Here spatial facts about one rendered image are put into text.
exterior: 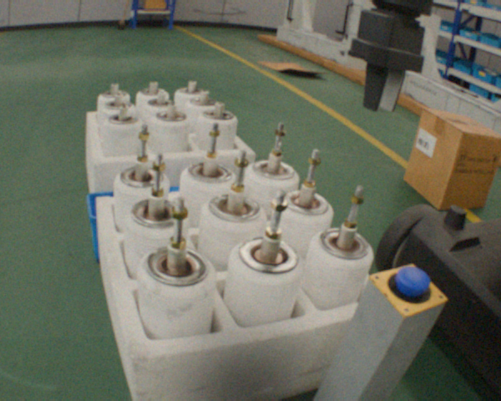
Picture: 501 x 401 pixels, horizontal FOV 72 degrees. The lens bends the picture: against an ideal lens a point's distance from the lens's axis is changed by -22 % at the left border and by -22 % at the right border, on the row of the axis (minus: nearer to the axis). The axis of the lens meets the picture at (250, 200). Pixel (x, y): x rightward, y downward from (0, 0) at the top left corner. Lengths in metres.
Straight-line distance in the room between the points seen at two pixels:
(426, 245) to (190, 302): 0.51
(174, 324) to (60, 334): 0.32
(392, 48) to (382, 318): 0.29
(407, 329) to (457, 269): 0.38
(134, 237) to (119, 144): 0.41
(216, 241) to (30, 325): 0.40
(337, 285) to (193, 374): 0.23
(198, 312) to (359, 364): 0.20
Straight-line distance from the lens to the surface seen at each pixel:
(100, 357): 0.72
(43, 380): 0.70
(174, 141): 0.98
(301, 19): 5.03
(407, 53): 0.50
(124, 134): 0.94
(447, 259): 0.81
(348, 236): 0.58
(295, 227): 0.65
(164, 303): 0.48
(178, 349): 0.50
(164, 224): 0.57
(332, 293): 0.59
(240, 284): 0.53
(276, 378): 0.62
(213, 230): 0.60
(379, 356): 0.45
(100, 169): 0.94
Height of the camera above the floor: 0.56
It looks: 28 degrees down
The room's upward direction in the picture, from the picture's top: 9 degrees clockwise
